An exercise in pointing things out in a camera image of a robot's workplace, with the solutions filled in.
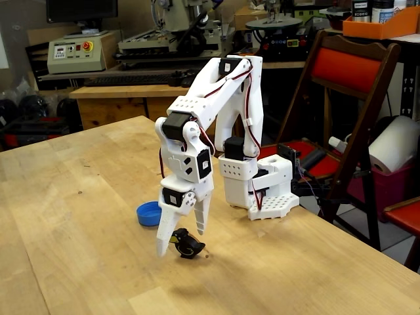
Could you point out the can with blue label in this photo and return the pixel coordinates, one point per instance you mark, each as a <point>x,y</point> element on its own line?
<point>382,13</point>

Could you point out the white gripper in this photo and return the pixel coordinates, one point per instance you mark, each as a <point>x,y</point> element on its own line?
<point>174,197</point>

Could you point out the black keyboard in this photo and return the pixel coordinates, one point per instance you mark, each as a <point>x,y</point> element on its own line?
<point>124,80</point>

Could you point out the wooden cabinet with sticker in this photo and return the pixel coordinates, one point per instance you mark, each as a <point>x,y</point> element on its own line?
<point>111,108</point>

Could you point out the pink plastic bin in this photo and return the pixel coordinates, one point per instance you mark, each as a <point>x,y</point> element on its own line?
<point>390,193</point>

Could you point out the black toy bird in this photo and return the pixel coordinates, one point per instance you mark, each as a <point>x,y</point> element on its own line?
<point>188,247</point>

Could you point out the black scroll saw green table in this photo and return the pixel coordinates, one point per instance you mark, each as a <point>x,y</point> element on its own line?
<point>282,42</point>

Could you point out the beige control box red button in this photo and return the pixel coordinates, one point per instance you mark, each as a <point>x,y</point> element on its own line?
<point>75,60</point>

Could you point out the brown cardboard box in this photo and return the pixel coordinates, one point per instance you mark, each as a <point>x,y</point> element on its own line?
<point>246,18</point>

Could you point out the white paper towel roll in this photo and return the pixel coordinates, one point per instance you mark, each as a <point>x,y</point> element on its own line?
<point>393,144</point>

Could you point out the red and black crate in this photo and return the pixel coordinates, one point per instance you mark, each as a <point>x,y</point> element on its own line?
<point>33,131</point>

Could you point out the red seat wooden chair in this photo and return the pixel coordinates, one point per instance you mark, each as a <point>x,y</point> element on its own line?
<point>405,218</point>

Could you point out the wooden folding chair red cushions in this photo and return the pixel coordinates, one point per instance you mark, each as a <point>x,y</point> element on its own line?
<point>344,69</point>

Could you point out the wooden workbench top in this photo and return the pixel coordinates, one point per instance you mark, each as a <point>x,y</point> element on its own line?
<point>282,65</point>

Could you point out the black controller board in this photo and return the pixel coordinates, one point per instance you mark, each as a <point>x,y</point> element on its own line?
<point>288,152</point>

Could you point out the black cylinder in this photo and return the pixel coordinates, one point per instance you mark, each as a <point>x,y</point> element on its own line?
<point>313,157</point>

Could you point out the grey milling machine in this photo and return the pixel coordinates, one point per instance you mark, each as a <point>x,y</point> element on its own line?
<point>183,13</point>

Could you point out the orange plastic tray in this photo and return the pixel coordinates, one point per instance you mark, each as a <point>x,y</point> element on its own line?
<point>377,30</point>

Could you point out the black computer mouse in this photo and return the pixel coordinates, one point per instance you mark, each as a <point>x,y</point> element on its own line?
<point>182,79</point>

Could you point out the silver can black lid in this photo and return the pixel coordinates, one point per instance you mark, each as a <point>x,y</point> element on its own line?
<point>361,11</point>

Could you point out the blue round box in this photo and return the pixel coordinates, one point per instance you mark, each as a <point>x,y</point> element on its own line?
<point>147,217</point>

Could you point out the black helmet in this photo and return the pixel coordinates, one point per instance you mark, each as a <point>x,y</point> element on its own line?
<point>7,111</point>
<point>65,106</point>
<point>33,106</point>

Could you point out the black computer monitor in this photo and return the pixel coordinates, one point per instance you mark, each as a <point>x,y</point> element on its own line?
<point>82,10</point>

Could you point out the white power plug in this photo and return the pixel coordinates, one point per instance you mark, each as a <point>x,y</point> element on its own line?
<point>336,142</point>

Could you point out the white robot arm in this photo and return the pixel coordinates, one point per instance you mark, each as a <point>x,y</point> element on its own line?
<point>282,177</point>

